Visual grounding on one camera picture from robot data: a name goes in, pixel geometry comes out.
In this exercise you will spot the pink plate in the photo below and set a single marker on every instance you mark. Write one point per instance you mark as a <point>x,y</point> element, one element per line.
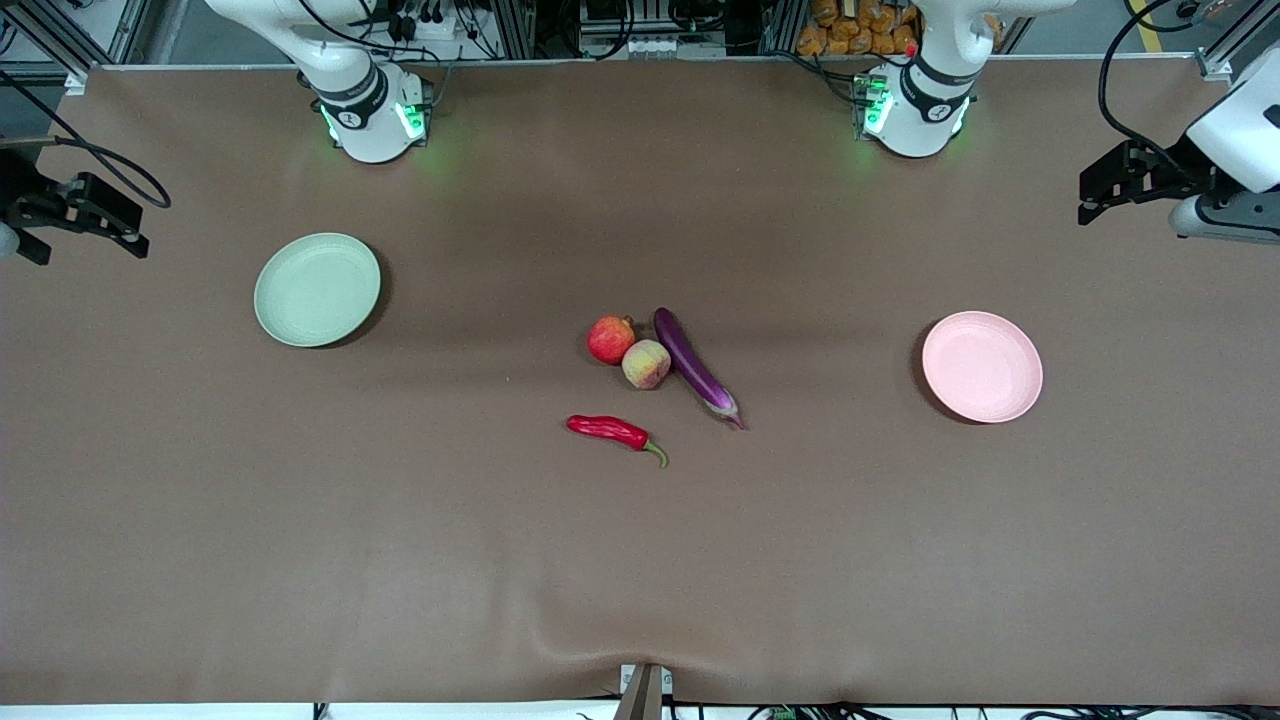
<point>982,367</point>

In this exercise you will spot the pale green plate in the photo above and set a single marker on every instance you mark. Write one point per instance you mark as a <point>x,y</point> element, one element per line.
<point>317,290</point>

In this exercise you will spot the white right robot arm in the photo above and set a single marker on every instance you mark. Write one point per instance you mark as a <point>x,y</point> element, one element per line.
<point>370,130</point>

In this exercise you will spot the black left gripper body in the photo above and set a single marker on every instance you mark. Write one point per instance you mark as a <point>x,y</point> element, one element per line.
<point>1176,170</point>

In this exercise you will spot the metal table clamp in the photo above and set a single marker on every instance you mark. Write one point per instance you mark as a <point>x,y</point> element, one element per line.
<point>643,695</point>

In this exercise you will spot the red chili pepper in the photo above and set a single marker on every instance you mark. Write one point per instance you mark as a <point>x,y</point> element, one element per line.
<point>605,430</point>

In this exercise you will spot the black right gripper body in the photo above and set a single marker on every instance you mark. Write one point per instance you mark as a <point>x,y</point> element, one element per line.
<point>20,187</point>

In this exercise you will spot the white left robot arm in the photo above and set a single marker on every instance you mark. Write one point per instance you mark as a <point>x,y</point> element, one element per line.
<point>925,110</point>

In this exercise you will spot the bag of orange snacks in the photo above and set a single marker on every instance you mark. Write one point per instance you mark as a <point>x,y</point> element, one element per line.
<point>850,35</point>

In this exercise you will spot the brown table cloth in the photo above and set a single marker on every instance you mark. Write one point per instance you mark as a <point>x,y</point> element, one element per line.
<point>640,560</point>

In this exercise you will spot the long purple eggplant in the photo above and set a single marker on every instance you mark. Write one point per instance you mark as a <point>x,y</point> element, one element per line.
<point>685,360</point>

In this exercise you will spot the yellow-pink peach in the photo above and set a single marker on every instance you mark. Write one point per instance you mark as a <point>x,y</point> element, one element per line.
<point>646,365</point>

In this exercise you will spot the electronics box with connectors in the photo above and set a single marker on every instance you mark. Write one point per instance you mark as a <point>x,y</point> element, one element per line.
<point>650,45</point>

